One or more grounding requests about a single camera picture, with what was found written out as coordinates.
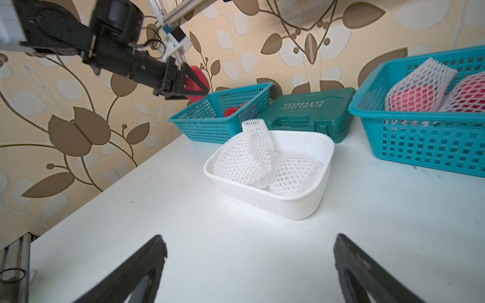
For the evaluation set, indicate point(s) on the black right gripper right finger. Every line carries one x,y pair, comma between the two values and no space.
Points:
362,279

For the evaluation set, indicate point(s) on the teal plastic basket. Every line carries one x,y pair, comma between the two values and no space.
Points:
204,120
449,141

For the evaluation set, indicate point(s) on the white foam net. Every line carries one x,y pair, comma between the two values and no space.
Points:
294,173
248,158

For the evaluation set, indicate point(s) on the white plastic tray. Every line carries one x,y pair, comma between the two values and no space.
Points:
296,207

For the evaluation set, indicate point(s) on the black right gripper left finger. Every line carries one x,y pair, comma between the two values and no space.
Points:
135,280

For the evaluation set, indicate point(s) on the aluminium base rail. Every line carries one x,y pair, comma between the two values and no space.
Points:
15,269

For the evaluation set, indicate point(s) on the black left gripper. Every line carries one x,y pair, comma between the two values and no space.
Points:
115,28

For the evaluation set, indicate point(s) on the teal left plastic basket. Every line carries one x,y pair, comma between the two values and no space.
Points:
204,120

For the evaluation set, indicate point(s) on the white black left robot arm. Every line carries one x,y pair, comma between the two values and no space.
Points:
48,28

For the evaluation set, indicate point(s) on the teal right plastic basket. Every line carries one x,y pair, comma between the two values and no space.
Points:
449,141

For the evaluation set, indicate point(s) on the green plastic tool case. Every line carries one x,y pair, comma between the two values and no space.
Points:
322,112

